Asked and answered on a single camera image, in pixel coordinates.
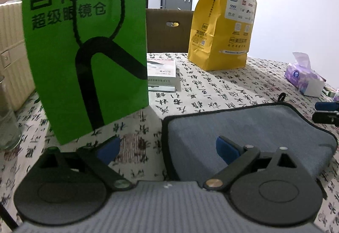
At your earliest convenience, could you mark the purple and grey towel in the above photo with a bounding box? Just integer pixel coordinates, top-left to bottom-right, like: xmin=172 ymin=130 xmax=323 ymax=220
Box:
xmin=161 ymin=93 xmax=337 ymax=185

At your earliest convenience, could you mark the purple tissue pack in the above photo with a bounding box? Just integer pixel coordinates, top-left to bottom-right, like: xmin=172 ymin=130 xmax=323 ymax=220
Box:
xmin=284 ymin=52 xmax=325 ymax=98

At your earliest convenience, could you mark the patterned tablecloth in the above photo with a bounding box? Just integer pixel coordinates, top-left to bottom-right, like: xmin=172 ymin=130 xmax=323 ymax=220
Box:
xmin=0 ymin=52 xmax=339 ymax=233

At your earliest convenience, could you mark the clear glass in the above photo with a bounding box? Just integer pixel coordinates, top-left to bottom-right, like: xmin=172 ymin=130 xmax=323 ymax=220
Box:
xmin=0 ymin=75 xmax=21 ymax=150

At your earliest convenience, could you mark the white flat box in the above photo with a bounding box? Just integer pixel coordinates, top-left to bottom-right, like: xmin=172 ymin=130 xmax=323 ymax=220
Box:
xmin=147 ymin=59 xmax=179 ymax=92

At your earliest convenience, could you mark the beige suitcase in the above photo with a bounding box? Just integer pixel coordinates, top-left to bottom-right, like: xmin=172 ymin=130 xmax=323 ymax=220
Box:
xmin=0 ymin=0 xmax=35 ymax=111

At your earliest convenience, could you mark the yellow paper bag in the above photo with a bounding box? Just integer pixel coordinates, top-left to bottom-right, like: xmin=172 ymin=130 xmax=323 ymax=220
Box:
xmin=188 ymin=0 xmax=257 ymax=71

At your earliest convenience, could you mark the green paper bag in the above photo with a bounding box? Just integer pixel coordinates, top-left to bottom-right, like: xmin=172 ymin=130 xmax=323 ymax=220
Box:
xmin=22 ymin=0 xmax=148 ymax=144

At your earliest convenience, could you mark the brown wooden chair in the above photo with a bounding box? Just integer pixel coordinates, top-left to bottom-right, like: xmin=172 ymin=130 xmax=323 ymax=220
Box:
xmin=146 ymin=9 xmax=193 ymax=53

